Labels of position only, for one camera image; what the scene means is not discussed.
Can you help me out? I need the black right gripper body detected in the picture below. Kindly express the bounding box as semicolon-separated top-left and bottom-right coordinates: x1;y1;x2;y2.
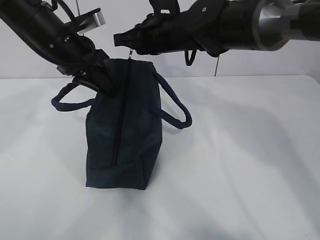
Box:
133;14;200;55

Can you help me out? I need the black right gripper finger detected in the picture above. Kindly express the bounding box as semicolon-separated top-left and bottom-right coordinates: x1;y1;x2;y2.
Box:
113;29;140;48

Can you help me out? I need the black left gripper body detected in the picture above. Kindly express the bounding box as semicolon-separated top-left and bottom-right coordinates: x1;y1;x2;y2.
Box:
56;36;110;80

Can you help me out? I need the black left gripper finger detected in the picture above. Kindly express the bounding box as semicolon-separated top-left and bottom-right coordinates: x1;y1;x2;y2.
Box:
86;66;117;97
72;77;100;92

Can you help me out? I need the navy blue lunch bag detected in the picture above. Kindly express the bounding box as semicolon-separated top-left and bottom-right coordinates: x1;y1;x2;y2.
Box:
51;58;193;190

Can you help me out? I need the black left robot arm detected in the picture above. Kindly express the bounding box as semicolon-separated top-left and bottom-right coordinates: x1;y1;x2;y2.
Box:
0;0;119;96

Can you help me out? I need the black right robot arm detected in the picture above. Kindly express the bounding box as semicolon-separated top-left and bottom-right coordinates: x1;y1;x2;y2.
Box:
113;0;320;58

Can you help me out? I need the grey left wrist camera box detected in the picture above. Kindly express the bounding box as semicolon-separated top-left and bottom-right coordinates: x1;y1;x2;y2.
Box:
62;8;106;37

